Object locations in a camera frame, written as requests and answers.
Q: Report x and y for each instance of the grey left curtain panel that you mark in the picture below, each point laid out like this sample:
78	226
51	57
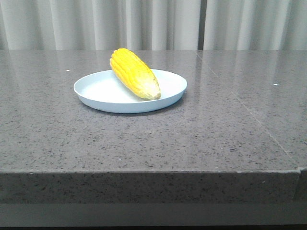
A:
100	24

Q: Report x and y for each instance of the light blue round plate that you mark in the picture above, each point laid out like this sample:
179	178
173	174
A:
104	91

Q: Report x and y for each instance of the grey right curtain panel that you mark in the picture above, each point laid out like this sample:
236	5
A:
255	25

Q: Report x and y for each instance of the grey curtain panel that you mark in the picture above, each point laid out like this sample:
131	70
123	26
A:
100	24
255	25

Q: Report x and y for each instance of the yellow corn cob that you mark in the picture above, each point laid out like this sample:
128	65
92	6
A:
135	74

